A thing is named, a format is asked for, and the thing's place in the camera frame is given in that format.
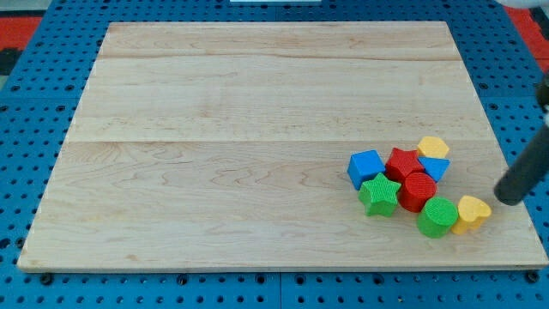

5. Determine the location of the red star block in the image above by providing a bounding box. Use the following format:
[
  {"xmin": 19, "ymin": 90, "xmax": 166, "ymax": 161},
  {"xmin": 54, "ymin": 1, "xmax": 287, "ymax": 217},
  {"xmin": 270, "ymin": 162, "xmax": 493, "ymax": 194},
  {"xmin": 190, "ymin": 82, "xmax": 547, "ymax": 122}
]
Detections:
[{"xmin": 385, "ymin": 148, "xmax": 425, "ymax": 183}]

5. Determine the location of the green star block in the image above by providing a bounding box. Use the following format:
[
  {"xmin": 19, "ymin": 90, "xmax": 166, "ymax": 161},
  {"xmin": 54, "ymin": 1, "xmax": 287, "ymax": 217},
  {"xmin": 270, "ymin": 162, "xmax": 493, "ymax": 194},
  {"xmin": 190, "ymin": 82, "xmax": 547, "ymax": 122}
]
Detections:
[{"xmin": 358, "ymin": 173, "xmax": 401, "ymax": 217}]

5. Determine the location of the green cylinder block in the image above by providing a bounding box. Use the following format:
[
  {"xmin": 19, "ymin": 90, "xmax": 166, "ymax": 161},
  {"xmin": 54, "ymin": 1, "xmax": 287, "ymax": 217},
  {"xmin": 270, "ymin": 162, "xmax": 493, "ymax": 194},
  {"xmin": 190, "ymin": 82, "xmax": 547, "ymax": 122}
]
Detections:
[{"xmin": 417, "ymin": 197, "xmax": 458, "ymax": 239}]

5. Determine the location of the yellow hexagon block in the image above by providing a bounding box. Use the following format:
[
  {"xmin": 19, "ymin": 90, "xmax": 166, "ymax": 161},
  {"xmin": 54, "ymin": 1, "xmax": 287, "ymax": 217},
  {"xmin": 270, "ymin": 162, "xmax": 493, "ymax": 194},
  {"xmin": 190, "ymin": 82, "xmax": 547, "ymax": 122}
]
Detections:
[{"xmin": 417, "ymin": 136, "xmax": 449, "ymax": 159}]

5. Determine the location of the blue cube block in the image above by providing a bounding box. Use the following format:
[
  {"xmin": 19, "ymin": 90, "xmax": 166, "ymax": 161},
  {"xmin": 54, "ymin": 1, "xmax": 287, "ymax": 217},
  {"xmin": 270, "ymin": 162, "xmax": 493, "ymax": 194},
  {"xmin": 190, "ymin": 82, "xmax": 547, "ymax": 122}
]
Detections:
[{"xmin": 347, "ymin": 149, "xmax": 386, "ymax": 191}]

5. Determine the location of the red cylinder block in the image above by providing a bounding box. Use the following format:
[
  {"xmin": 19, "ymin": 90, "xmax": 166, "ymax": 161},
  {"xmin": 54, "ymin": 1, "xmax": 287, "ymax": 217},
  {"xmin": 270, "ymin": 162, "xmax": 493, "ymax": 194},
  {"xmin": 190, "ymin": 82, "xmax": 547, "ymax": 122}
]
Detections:
[{"xmin": 398, "ymin": 173, "xmax": 437, "ymax": 213}]

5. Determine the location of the light wooden board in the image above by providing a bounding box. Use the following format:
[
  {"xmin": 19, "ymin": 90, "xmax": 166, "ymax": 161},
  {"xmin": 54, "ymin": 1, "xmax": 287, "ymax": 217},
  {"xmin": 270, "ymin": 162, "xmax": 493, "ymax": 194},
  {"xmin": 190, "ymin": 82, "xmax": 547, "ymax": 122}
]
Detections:
[{"xmin": 17, "ymin": 21, "xmax": 548, "ymax": 273}]

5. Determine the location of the blue triangle block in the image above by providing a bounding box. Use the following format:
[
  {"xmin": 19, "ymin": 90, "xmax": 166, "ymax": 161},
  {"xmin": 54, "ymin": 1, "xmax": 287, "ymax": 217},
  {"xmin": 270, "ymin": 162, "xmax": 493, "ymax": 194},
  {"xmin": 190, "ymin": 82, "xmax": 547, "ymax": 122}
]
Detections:
[{"xmin": 418, "ymin": 157, "xmax": 450, "ymax": 183}]

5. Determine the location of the yellow heart block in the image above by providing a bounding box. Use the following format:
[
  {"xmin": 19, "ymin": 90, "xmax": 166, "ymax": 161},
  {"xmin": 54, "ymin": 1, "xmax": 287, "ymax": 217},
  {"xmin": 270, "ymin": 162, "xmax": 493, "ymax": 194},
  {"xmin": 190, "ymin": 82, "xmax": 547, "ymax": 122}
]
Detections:
[{"xmin": 450, "ymin": 195, "xmax": 492, "ymax": 235}]

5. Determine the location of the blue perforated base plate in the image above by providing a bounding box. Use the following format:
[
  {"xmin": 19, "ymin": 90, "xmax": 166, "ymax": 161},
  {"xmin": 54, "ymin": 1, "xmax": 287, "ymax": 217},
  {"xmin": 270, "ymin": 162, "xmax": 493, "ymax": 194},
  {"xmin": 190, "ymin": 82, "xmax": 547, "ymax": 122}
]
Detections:
[{"xmin": 1, "ymin": 1, "xmax": 548, "ymax": 308}]

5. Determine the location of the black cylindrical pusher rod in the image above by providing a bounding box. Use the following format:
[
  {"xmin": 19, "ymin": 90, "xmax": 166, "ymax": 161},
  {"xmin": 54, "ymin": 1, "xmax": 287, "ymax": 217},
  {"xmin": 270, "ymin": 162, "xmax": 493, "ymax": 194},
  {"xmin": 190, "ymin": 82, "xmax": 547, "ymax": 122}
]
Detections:
[{"xmin": 494, "ymin": 124, "xmax": 548, "ymax": 206}]

